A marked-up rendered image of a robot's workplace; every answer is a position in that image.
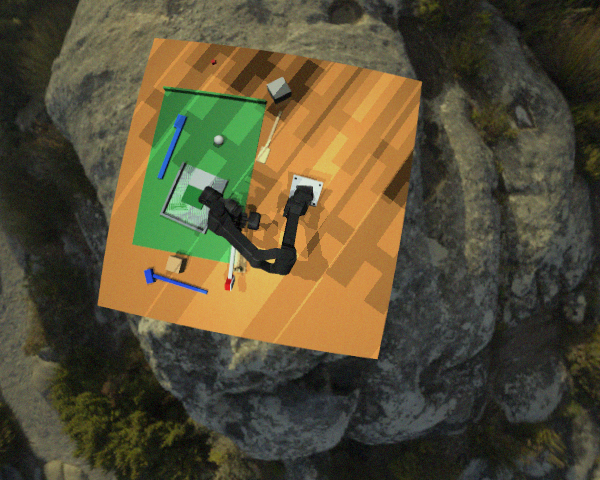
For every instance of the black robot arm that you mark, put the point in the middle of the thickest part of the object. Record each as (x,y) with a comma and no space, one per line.
(220,223)

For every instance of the green putting mat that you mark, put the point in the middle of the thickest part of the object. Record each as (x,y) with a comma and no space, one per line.
(239,123)

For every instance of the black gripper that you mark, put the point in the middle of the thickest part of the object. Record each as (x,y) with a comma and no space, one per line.
(253,220)

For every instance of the blue long thin bar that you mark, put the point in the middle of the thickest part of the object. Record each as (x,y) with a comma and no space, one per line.
(150,278)

